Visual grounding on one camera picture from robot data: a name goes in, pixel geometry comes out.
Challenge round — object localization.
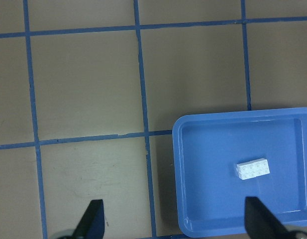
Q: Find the white block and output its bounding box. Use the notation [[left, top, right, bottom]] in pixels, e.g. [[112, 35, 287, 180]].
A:
[[252, 158, 270, 177], [236, 162, 257, 180]]

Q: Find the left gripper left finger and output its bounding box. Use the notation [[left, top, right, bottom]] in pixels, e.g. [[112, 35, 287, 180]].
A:
[[72, 199, 104, 239]]

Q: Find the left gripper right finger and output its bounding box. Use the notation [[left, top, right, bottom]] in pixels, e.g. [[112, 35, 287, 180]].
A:
[[244, 197, 293, 239]]

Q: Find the blue plastic tray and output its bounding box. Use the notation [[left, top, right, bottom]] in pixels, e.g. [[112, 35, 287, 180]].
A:
[[172, 108, 307, 238]]

